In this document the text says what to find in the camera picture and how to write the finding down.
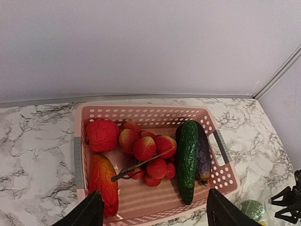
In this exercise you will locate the green fake vegetable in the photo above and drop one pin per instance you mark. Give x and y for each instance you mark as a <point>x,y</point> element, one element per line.
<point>253,209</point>

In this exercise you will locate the green fake cucumber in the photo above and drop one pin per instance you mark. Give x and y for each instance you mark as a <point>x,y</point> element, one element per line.
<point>186,160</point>

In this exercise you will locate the right aluminium frame post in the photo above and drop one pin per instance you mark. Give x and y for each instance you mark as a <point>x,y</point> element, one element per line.
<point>280,72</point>

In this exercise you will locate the red fake tomato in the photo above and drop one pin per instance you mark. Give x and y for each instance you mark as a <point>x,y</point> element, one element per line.
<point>102,136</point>

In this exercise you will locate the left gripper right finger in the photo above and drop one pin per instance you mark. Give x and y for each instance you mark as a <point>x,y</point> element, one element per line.
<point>221,212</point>

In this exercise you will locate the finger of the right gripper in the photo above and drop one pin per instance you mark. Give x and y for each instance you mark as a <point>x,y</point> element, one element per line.
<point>290,199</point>

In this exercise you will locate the pink perforated plastic basket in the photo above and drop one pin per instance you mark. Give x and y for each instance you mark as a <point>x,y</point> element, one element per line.
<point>139,204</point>

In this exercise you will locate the red fake pepper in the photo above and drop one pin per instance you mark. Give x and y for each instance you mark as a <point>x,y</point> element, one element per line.
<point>101,173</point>

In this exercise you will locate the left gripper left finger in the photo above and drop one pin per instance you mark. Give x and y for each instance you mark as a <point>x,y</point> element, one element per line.
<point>90,212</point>

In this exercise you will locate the purple fake eggplant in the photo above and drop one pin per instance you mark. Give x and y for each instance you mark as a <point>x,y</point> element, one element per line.
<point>203,170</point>

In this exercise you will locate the red fake strawberries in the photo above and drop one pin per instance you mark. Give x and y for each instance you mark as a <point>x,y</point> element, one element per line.
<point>153,156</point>

